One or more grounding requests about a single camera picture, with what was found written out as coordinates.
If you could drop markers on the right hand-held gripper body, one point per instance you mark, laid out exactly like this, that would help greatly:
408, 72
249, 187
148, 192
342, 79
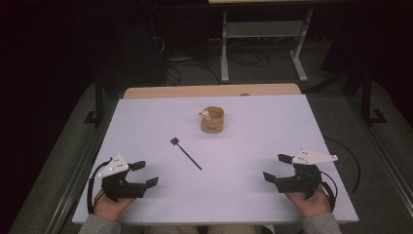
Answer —
305, 180

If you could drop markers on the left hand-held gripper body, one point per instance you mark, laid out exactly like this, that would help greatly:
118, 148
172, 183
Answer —
121, 190

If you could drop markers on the black stick with square head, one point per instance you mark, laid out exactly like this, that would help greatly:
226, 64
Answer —
186, 154

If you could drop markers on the tan wooden pen holder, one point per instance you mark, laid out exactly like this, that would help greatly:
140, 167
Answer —
212, 125

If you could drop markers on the person's left hand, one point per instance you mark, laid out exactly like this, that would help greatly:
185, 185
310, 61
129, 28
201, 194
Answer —
110, 209

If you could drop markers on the person's right hand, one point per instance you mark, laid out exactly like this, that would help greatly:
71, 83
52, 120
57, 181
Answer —
311, 206

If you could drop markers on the black metal stand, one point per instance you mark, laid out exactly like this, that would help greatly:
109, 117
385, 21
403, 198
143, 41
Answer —
367, 97
98, 97

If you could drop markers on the metal floor rail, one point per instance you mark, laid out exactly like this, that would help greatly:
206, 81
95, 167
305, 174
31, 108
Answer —
386, 159
74, 185

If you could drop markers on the white metal desk frame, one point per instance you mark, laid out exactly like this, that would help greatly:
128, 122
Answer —
224, 58

